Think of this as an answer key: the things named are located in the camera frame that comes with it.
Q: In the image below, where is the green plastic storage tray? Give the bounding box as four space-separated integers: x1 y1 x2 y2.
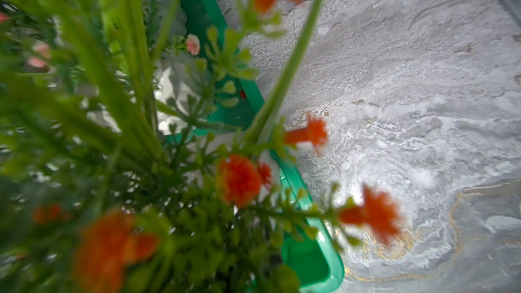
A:
181 0 345 292

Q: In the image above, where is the orange flower potted plant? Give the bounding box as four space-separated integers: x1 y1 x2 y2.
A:
1 0 403 292

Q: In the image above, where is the pink red flower plant pot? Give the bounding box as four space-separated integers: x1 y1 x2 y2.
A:
81 0 221 135

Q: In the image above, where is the pink flower potted plant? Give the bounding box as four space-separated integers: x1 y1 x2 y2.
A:
1 3 54 72

